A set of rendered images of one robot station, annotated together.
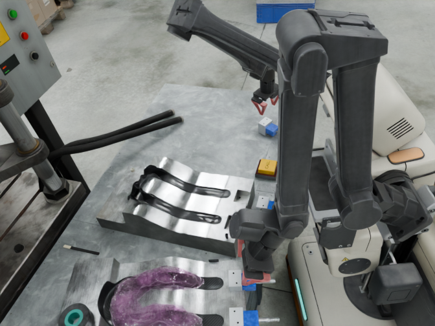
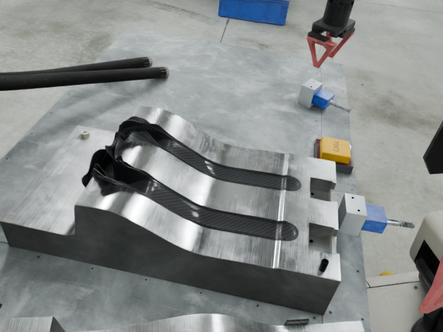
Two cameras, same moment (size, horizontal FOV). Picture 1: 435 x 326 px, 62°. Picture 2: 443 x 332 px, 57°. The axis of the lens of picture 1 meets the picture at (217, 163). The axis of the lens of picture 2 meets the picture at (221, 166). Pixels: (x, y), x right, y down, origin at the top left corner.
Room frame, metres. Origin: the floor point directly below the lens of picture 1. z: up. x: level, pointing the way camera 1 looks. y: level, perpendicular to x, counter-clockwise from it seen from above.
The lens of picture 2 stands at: (0.32, 0.26, 1.35)
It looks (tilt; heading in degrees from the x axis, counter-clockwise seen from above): 40 degrees down; 342
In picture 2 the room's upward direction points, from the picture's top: 7 degrees clockwise
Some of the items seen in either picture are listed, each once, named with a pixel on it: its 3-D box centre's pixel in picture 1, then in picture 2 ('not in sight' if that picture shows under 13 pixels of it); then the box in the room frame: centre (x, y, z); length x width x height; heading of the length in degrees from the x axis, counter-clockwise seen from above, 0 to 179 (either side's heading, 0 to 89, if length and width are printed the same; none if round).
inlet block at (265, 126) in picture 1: (274, 130); (326, 100); (1.12, -0.25, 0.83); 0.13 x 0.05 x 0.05; 40
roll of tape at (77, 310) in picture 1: (76, 321); not in sight; (0.40, 0.42, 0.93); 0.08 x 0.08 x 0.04
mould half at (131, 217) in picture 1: (175, 199); (184, 191); (0.80, 0.16, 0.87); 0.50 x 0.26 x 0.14; 66
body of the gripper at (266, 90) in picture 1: (267, 85); (337, 14); (1.15, -0.23, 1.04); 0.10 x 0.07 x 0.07; 130
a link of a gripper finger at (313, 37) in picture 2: (263, 103); (324, 47); (1.14, -0.21, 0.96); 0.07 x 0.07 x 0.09; 40
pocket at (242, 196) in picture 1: (242, 200); (320, 197); (0.76, -0.06, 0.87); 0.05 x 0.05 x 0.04; 66
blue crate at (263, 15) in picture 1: (286, 5); (254, 1); (3.89, -1.00, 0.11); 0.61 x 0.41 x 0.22; 69
